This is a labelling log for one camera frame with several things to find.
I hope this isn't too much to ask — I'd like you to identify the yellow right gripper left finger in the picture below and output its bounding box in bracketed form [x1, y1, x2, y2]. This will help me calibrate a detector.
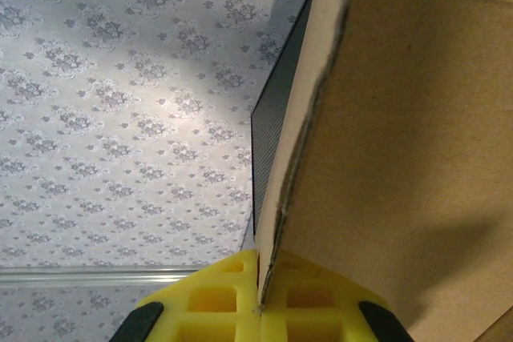
[114, 248, 264, 342]

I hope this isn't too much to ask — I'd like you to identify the aluminium frame rail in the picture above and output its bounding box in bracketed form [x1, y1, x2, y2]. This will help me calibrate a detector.
[0, 264, 196, 288]

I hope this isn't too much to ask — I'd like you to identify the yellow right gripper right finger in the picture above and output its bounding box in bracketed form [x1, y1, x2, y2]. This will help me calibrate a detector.
[260, 248, 414, 342]

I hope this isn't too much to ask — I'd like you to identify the black carrying case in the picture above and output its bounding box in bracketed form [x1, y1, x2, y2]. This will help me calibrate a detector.
[249, 0, 321, 239]

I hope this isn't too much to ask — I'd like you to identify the brown cardboard box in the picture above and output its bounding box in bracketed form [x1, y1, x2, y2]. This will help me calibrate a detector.
[255, 0, 513, 342]

